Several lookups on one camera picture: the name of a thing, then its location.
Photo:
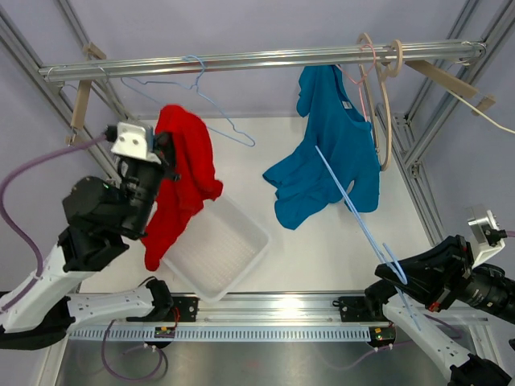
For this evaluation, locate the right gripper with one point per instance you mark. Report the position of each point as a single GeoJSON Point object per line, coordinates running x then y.
{"type": "Point", "coordinates": [422, 271]}

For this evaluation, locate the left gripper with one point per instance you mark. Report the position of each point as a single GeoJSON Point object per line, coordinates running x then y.
{"type": "Point", "coordinates": [166, 148]}

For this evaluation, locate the red t shirt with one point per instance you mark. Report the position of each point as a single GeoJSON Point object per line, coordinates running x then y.
{"type": "Point", "coordinates": [178, 201]}

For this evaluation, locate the blue wire hanger with shirt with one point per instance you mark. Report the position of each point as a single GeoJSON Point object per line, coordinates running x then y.
{"type": "Point", "coordinates": [362, 229]}

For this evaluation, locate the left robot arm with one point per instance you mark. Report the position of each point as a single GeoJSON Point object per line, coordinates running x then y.
{"type": "Point", "coordinates": [102, 219]}

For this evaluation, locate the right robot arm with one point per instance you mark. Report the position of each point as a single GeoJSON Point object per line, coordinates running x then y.
{"type": "Point", "coordinates": [458, 365]}

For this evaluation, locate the wooden hanger left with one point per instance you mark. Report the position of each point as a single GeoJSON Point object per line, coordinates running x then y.
{"type": "Point", "coordinates": [78, 117]}

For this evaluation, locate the wooden hanger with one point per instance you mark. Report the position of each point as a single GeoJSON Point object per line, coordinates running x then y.
{"type": "Point", "coordinates": [78, 117]}
{"type": "Point", "coordinates": [465, 93]}
{"type": "Point", "coordinates": [384, 69]}

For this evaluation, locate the blue t shirt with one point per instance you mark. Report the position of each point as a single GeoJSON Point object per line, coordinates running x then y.
{"type": "Point", "coordinates": [337, 153]}

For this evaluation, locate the wooden hanger far right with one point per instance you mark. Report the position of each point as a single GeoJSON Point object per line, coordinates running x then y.
{"type": "Point", "coordinates": [465, 93]}

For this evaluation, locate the white plastic basket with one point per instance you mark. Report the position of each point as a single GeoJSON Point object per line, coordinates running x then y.
{"type": "Point", "coordinates": [219, 247]}

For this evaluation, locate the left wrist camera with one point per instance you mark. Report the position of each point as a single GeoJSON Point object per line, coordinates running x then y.
{"type": "Point", "coordinates": [133, 140]}

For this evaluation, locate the empty blue wire hanger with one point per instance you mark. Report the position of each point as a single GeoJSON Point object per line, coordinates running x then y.
{"type": "Point", "coordinates": [242, 137]}

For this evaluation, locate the white slotted cable duct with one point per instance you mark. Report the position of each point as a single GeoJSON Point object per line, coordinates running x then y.
{"type": "Point", "coordinates": [233, 334]}

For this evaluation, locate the aluminium front rail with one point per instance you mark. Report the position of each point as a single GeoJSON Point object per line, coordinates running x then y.
{"type": "Point", "coordinates": [281, 309]}

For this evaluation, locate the pink wire hanger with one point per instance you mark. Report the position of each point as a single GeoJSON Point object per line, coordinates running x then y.
{"type": "Point", "coordinates": [365, 95]}

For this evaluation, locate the metal hanging rail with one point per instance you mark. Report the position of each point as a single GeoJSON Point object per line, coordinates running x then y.
{"type": "Point", "coordinates": [382, 53]}

